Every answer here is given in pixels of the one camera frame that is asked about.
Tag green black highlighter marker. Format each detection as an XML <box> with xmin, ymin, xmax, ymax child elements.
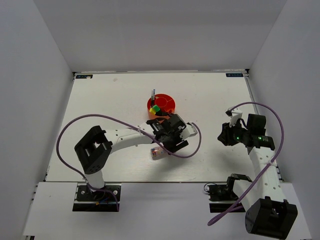
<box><xmin>149</xmin><ymin>105</ymin><xmax>161</xmax><ymax>115</ymax></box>

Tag pink capped eraser bottle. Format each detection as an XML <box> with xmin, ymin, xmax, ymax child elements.
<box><xmin>150</xmin><ymin>146</ymin><xmax>167</xmax><ymax>160</ymax></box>

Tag orange round organizer container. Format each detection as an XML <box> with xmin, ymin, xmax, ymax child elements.
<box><xmin>147</xmin><ymin>93</ymin><xmax>176</xmax><ymax>120</ymax></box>

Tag blue pen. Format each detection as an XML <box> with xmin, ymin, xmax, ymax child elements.
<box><xmin>150</xmin><ymin>89</ymin><xmax>156</xmax><ymax>100</ymax></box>

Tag black handled scissors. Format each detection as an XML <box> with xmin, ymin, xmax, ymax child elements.
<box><xmin>156</xmin><ymin>109</ymin><xmax>174</xmax><ymax>118</ymax></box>

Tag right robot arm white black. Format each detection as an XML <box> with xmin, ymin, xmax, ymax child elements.
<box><xmin>217</xmin><ymin>110</ymin><xmax>298</xmax><ymax>240</ymax></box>

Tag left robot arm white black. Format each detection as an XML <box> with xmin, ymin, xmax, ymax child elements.
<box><xmin>74</xmin><ymin>114</ymin><xmax>198</xmax><ymax>200</ymax></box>

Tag right blue label sticker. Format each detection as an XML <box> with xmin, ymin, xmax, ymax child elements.
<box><xmin>225</xmin><ymin>72</ymin><xmax>244</xmax><ymax>78</ymax></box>

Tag blue label sticker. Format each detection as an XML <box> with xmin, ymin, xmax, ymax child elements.
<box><xmin>75</xmin><ymin>74</ymin><xmax>93</xmax><ymax>79</ymax></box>
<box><xmin>225</xmin><ymin>72</ymin><xmax>244</xmax><ymax>78</ymax></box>

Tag left blue label sticker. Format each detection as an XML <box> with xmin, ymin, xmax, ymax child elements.
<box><xmin>75</xmin><ymin>74</ymin><xmax>93</xmax><ymax>79</ymax></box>

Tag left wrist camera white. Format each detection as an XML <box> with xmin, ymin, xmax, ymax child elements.
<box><xmin>180</xmin><ymin>122</ymin><xmax>198</xmax><ymax>140</ymax></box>

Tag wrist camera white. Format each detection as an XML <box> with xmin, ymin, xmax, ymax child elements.
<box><xmin>180</xmin><ymin>122</ymin><xmax>198</xmax><ymax>140</ymax></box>
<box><xmin>225</xmin><ymin>106</ymin><xmax>243</xmax><ymax>127</ymax></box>

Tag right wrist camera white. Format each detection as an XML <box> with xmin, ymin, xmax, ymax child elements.
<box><xmin>225</xmin><ymin>106</ymin><xmax>243</xmax><ymax>127</ymax></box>

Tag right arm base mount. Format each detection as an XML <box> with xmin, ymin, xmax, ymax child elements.
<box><xmin>203</xmin><ymin>173</ymin><xmax>252</xmax><ymax>213</ymax></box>

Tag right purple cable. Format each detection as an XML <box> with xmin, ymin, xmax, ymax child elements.
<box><xmin>207</xmin><ymin>101</ymin><xmax>285</xmax><ymax>227</ymax></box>

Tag purple cable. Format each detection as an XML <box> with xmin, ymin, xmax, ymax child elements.
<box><xmin>56</xmin><ymin>114</ymin><xmax>202</xmax><ymax>212</ymax></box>
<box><xmin>207</xmin><ymin>101</ymin><xmax>285</xmax><ymax>227</ymax></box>

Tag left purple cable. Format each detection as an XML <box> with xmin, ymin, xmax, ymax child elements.
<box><xmin>56</xmin><ymin>114</ymin><xmax>202</xmax><ymax>212</ymax></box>

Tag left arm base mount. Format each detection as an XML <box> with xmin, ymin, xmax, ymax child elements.
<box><xmin>72</xmin><ymin>184</ymin><xmax>122</xmax><ymax>213</ymax></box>

